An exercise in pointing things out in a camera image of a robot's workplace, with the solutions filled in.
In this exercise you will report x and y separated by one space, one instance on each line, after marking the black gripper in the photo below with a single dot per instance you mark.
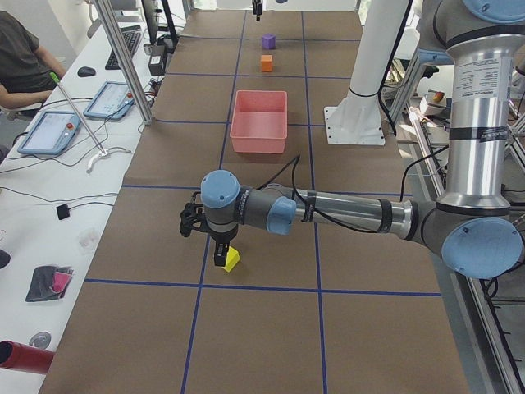
222 239
257 6

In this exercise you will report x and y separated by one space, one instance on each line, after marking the yellow foam block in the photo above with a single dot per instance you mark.
232 258

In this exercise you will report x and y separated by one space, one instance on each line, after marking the purple foam block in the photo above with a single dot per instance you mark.
268 41

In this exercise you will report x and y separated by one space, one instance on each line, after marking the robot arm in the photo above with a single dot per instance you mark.
467 225

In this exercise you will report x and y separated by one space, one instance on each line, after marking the pink plastic bin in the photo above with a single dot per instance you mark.
260 121

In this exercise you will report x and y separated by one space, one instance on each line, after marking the orange foam block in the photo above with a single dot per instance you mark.
266 63

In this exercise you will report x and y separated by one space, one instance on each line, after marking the black power adapter box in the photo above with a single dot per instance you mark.
157 60

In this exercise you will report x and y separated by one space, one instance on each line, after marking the small black square device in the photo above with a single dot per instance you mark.
63 211

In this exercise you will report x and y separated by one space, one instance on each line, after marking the far blue teach pendant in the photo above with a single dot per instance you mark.
111 103

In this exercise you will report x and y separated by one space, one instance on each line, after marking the blue teach pendant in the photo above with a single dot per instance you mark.
111 103
51 133

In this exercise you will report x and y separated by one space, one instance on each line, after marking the grey and pink cloth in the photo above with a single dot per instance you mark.
49 283

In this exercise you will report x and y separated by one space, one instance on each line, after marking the black computer mouse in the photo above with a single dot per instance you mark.
86 71

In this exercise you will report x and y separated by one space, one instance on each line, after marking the near blue teach pendant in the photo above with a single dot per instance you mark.
51 133

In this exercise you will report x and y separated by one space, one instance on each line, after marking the metal rod with green tip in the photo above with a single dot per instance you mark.
102 152

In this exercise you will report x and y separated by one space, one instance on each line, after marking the red cylinder bottle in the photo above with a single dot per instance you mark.
25 358

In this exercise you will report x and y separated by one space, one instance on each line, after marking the seated person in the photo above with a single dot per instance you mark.
26 66

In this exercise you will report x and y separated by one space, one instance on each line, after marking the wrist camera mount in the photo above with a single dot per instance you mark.
192 217

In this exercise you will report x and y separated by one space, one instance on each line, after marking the white camera stand column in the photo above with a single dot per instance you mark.
356 120

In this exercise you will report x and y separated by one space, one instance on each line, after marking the aluminium frame post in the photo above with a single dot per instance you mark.
118 45

